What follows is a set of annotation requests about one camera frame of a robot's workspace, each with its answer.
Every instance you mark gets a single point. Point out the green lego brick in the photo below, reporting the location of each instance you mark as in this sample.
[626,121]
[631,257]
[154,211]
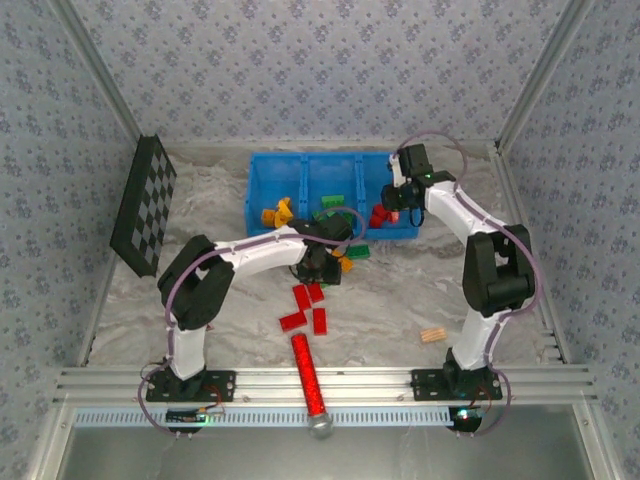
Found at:
[333,201]
[329,286]
[359,251]
[319,215]

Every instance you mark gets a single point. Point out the yellow curved lego brick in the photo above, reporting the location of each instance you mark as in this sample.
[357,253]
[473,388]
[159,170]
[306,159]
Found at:
[284,206]

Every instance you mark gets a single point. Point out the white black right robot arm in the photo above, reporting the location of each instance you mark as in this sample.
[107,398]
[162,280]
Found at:
[450,210]

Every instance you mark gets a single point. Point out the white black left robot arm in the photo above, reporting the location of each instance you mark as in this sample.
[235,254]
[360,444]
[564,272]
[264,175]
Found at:
[260,255]

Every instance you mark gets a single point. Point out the blue three-compartment plastic bin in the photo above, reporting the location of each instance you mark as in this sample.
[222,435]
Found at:
[330,172]

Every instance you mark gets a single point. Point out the red glitter toy microphone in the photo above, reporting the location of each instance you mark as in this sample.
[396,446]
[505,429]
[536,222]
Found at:
[307,370]

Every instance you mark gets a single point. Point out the small ridged wooden block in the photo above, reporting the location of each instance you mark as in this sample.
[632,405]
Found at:
[433,335]

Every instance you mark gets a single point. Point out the black checkerboard calibration board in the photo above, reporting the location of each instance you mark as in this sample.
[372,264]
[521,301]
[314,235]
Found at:
[150,200]

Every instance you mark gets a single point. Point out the aluminium back rail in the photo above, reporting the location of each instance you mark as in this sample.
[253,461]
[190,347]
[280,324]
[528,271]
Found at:
[325,144]

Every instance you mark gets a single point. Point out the aluminium front mounting rail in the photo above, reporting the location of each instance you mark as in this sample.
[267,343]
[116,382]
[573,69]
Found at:
[360,385]

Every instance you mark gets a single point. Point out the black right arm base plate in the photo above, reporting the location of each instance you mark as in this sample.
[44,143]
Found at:
[425,382]

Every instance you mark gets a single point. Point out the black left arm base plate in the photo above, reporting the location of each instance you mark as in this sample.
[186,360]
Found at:
[220,385]

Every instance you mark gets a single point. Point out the aluminium right side rail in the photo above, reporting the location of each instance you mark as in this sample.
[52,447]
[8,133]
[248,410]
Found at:
[545,280]

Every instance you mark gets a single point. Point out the aluminium right corner post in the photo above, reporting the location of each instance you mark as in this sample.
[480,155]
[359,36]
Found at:
[545,70]

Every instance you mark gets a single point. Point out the aluminium corner post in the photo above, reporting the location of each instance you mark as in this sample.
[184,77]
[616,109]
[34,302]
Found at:
[95,70]
[545,70]

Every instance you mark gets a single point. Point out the aluminium left side rail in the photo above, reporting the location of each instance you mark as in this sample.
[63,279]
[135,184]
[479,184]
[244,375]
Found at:
[97,320]

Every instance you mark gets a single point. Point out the aluminium left corner post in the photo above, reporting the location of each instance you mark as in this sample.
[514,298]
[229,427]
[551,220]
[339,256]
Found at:
[95,70]

